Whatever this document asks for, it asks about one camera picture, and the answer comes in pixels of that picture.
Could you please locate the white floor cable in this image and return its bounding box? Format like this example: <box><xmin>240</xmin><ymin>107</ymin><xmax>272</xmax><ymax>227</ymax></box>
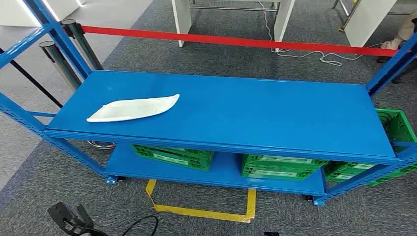
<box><xmin>257</xmin><ymin>0</ymin><xmax>385</xmax><ymax>67</ymax></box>

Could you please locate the black office chair base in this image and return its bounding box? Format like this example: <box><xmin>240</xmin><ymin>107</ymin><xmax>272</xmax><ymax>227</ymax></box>
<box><xmin>376</xmin><ymin>49</ymin><xmax>417</xmax><ymax>85</ymax></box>

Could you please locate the person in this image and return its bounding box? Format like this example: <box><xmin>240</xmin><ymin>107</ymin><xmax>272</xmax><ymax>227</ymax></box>
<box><xmin>380</xmin><ymin>11</ymin><xmax>417</xmax><ymax>50</ymax></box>

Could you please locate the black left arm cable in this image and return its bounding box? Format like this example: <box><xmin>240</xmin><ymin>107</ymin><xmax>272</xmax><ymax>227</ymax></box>
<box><xmin>121</xmin><ymin>215</ymin><xmax>159</xmax><ymax>236</ymax></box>

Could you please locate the white desk with steel bars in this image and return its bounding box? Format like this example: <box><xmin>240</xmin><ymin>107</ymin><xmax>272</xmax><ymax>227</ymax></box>
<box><xmin>171</xmin><ymin>0</ymin><xmax>296</xmax><ymax>53</ymax></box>
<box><xmin>332</xmin><ymin>0</ymin><xmax>412</xmax><ymax>48</ymax></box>

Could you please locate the black barrier belt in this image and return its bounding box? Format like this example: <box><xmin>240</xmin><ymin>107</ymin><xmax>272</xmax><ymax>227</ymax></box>
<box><xmin>0</xmin><ymin>48</ymin><xmax>63</xmax><ymax>109</ymax></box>

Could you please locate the white lit plinth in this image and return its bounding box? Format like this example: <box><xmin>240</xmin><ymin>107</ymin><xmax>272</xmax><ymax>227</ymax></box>
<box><xmin>0</xmin><ymin>0</ymin><xmax>86</xmax><ymax>28</ymax></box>

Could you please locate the white curved plastic part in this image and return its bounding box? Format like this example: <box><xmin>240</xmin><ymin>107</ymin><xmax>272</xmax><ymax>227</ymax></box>
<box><xmin>86</xmin><ymin>93</ymin><xmax>180</xmax><ymax>123</ymax></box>

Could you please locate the red barrier belt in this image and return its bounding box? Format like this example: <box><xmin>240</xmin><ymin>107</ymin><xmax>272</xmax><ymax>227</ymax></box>
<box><xmin>80</xmin><ymin>25</ymin><xmax>399</xmax><ymax>58</ymax></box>

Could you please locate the chrome stanchion base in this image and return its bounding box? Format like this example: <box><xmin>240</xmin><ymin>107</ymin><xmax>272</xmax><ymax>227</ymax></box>
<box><xmin>87</xmin><ymin>141</ymin><xmax>117</xmax><ymax>150</ymax></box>

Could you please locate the steel stanchion post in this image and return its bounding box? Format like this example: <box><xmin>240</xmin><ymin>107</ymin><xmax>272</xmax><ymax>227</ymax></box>
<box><xmin>39</xmin><ymin>40</ymin><xmax>83</xmax><ymax>91</ymax></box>
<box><xmin>61</xmin><ymin>19</ymin><xmax>104</xmax><ymax>71</ymax></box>

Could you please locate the green plastic crate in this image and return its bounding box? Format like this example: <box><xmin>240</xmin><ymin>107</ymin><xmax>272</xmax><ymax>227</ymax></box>
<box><xmin>375</xmin><ymin>108</ymin><xmax>417</xmax><ymax>154</ymax></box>
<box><xmin>129</xmin><ymin>144</ymin><xmax>216</xmax><ymax>172</ymax></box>
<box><xmin>323</xmin><ymin>160</ymin><xmax>417</xmax><ymax>187</ymax></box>
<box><xmin>241</xmin><ymin>154</ymin><xmax>329</xmax><ymax>182</ymax></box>

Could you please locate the blue metal shelf rack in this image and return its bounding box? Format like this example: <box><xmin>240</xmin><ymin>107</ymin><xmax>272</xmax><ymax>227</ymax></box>
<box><xmin>0</xmin><ymin>0</ymin><xmax>417</xmax><ymax>207</ymax></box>

